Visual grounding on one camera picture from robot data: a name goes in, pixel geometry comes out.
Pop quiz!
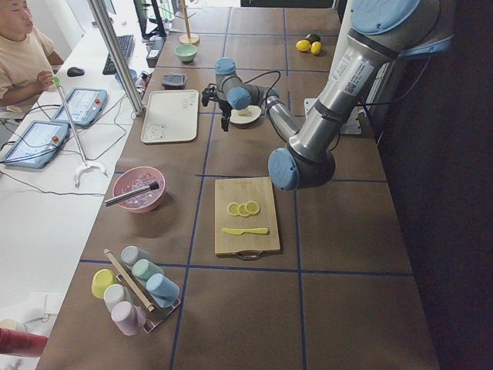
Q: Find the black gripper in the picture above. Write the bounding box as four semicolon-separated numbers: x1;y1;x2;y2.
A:
220;101;232;132

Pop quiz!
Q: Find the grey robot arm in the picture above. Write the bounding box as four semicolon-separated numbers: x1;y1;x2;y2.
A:
202;1;455;190

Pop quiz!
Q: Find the white rectangular tray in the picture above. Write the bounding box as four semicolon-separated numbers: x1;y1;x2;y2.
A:
141;89;199;144

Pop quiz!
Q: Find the beige round plate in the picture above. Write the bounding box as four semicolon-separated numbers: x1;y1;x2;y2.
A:
230;106;262;125

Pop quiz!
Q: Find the grey folded cloth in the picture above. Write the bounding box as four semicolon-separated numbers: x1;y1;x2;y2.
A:
162;73;189;89

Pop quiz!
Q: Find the bamboo cutting board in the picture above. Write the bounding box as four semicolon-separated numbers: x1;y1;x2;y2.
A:
214;177;281;260

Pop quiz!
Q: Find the green bowl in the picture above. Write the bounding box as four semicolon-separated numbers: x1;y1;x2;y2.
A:
174;44;198;62

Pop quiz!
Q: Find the lemon slice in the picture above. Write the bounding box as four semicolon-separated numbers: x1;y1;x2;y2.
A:
227;202;240;217
245;200;260;215
238;203;250;217

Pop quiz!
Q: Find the wooden mug stand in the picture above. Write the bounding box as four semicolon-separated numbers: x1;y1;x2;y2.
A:
176;0;200;45

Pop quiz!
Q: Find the orange circuit board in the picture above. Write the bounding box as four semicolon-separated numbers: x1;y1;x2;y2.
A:
136;71;152;92

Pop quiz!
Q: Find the black box device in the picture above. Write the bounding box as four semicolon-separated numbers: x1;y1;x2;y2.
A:
146;36;166;68

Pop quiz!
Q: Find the yellow lemon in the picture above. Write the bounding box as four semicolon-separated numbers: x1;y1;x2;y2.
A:
310;41;322;56
295;39;311;52

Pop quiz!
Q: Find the pink bowl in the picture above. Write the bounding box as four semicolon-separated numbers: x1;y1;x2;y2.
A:
112;166;166;214

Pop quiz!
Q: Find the yellow plastic knife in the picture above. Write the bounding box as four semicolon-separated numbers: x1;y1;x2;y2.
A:
222;227;270;236

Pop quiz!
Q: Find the green avocado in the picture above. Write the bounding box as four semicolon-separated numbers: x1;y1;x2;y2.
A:
305;33;320;44

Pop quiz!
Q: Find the black keyboard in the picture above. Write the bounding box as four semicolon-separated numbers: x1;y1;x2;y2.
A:
102;34;136;76

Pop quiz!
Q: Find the far teach pendant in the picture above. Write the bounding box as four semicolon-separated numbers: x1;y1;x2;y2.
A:
65;88;108;128

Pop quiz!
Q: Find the teach pendant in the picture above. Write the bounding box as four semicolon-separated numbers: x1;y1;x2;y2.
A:
1;121;69;169
65;88;108;128

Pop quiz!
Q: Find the black computer mouse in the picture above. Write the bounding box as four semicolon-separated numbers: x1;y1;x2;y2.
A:
66;66;85;77

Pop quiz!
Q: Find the grey blue cup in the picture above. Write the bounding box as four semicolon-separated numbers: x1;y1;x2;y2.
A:
120;245;153;266

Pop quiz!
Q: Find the green cup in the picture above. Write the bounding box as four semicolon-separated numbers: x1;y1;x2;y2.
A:
132;258;165;281

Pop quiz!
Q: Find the metal reacher stick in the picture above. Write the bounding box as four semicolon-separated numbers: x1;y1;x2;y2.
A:
52;76;108;188

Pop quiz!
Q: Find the light blue cup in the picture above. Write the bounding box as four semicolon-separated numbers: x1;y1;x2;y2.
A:
146;274;180;308

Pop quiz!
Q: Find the near teach pendant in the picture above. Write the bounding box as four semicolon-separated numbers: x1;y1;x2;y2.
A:
1;121;69;169

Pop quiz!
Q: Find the yellow cup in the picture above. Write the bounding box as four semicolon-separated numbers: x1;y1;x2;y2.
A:
91;268;116;299

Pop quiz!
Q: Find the white cup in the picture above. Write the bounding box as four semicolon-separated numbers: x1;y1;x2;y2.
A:
103;284;133;313

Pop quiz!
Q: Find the seated person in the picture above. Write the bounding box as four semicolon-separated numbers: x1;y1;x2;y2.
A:
1;1;64;113

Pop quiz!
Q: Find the pink cup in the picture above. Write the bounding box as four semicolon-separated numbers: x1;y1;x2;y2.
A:
111;301;146;336

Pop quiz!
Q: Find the red bottle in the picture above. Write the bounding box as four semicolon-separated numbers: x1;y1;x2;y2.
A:
1;328;49;358

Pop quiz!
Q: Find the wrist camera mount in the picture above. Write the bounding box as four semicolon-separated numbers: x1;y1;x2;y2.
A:
201;83;218;107

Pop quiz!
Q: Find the metal handled brush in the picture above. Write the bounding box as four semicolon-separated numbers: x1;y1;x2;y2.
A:
104;181;159;207

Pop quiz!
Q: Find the white pillar mount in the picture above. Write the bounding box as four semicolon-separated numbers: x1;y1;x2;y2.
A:
302;0;361;134

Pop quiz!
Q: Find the aluminium frame post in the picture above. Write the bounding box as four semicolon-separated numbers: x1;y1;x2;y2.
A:
88;0;145;116

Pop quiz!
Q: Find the white wire cup rack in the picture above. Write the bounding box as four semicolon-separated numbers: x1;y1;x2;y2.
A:
116;273;181;333

